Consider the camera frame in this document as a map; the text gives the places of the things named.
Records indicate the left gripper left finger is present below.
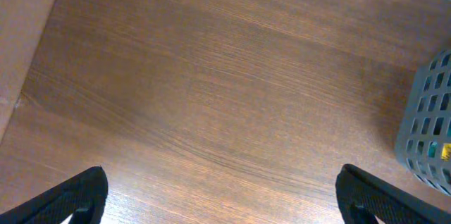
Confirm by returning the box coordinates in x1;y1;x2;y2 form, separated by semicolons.
1;166;109;224

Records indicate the grey plastic basket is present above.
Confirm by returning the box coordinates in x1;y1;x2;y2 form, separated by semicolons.
395;49;450;196

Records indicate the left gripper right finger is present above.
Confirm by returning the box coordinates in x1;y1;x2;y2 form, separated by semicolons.
335;164;450;224

